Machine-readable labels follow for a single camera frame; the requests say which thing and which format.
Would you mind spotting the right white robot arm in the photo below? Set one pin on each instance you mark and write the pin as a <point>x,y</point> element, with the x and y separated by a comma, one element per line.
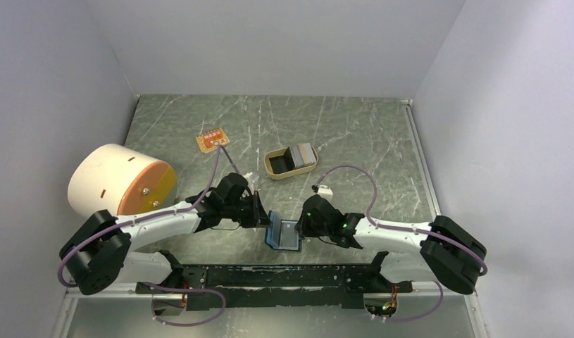
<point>440,250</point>

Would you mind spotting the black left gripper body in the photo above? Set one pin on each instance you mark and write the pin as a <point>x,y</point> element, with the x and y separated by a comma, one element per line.
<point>241,210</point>

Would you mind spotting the stack of cards in tray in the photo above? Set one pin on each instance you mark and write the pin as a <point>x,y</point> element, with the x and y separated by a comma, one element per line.
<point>300,156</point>

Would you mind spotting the large white cylinder roll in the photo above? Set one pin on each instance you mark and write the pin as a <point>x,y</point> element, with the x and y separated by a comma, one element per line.
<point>121,181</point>

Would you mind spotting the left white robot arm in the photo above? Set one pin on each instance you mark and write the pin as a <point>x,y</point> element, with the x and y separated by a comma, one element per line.
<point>105,250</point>

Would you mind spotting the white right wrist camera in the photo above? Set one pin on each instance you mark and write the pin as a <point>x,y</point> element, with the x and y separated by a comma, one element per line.
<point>323,191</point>

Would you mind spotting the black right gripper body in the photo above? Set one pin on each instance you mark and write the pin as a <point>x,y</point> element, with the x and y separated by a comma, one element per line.
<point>308,228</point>

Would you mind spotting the beige oval card tray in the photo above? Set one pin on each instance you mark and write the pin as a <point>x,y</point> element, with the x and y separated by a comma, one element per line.
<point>276,167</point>

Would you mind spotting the blue leather card holder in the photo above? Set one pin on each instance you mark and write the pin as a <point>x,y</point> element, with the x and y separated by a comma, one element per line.
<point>282,235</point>

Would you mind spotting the aluminium frame rail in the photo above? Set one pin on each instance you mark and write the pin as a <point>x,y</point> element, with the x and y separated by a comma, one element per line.
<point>427,311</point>

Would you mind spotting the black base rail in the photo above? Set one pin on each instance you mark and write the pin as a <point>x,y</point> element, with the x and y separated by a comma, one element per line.
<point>256,286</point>

